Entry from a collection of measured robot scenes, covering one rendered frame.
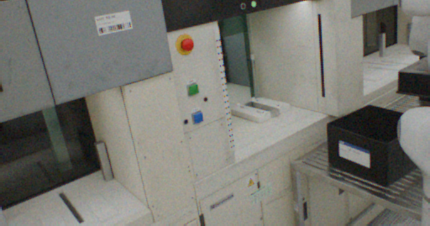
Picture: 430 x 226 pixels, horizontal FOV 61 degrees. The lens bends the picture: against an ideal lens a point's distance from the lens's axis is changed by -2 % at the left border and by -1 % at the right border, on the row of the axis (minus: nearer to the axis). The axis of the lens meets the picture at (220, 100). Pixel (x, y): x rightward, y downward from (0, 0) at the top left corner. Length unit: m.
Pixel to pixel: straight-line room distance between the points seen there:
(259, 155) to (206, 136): 0.29
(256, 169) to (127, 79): 0.67
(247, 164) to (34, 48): 0.86
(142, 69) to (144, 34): 0.10
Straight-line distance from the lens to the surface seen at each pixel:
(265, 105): 1.87
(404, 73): 1.77
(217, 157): 1.37
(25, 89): 1.03
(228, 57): 2.39
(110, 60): 1.07
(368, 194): 1.42
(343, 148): 1.51
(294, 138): 1.63
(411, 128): 0.96
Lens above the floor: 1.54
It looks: 19 degrees down
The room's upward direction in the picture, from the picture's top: 8 degrees counter-clockwise
